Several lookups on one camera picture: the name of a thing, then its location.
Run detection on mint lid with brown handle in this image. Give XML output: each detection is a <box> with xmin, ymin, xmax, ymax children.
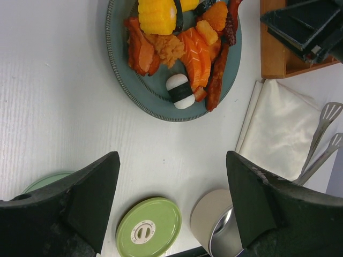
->
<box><xmin>22</xmin><ymin>171</ymin><xmax>73</xmax><ymax>194</ymax></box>

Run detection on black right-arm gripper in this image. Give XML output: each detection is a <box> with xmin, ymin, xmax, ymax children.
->
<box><xmin>260</xmin><ymin>1</ymin><xmax>342</xmax><ymax>63</ymax></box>

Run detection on red octopus tentacle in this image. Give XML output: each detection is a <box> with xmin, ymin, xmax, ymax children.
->
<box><xmin>223</xmin><ymin>0</ymin><xmax>242</xmax><ymax>47</ymax></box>

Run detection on lime green round lid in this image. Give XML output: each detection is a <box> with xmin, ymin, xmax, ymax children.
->
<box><xmin>115</xmin><ymin>197</ymin><xmax>182</xmax><ymax>257</ymax></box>

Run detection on white folded cloth napkin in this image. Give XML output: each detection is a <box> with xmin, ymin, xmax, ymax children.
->
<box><xmin>235</xmin><ymin>80</ymin><xmax>320</xmax><ymax>180</ymax></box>

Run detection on yellow hash brown piece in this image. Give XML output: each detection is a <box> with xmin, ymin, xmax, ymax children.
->
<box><xmin>196</xmin><ymin>20</ymin><xmax>218</xmax><ymax>46</ymax></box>

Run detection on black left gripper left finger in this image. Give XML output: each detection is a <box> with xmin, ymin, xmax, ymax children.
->
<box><xmin>1</xmin><ymin>152</ymin><xmax>120</xmax><ymax>256</ymax></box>

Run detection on beige steel lunch bowl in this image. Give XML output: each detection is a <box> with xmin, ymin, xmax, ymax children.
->
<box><xmin>190</xmin><ymin>189</ymin><xmax>243</xmax><ymax>256</ymax></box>

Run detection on blue-grey ceramic plate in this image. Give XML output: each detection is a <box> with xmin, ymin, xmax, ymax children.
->
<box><xmin>106</xmin><ymin>1</ymin><xmax>241</xmax><ymax>122</ymax></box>

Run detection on yellow corn cob piece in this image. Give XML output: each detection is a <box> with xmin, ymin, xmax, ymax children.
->
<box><xmin>138</xmin><ymin>0</ymin><xmax>177</xmax><ymax>35</ymax></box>

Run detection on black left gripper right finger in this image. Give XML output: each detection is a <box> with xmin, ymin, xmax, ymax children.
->
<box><xmin>226</xmin><ymin>151</ymin><xmax>342</xmax><ymax>256</ymax></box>

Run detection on brown glazed chicken piece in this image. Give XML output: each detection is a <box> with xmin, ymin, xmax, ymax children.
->
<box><xmin>124</xmin><ymin>17</ymin><xmax>160</xmax><ymax>76</ymax></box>

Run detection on wooden compartment tray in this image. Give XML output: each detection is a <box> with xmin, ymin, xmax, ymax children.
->
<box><xmin>260</xmin><ymin>1</ymin><xmax>342</xmax><ymax>79</ymax></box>

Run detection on red bacon strip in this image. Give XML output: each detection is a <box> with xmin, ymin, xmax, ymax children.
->
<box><xmin>206</xmin><ymin>42</ymin><xmax>229</xmax><ymax>112</ymax></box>

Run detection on salmon slice pieces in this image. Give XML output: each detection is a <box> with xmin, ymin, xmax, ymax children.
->
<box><xmin>177</xmin><ymin>27</ymin><xmax>220</xmax><ymax>92</ymax></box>

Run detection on beige minced fish mound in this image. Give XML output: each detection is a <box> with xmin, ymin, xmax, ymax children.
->
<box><xmin>145</xmin><ymin>34</ymin><xmax>185</xmax><ymax>69</ymax></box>

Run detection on rice ball with seaweed band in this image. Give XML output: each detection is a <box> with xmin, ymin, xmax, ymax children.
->
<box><xmin>166</xmin><ymin>73</ymin><xmax>195</xmax><ymax>110</ymax></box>

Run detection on steel serving tongs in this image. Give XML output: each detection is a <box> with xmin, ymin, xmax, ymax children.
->
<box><xmin>293</xmin><ymin>102</ymin><xmax>342</xmax><ymax>184</ymax></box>

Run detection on orange fried nugget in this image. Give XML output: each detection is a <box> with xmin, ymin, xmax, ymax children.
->
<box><xmin>202</xmin><ymin>1</ymin><xmax>228</xmax><ymax>32</ymax></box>

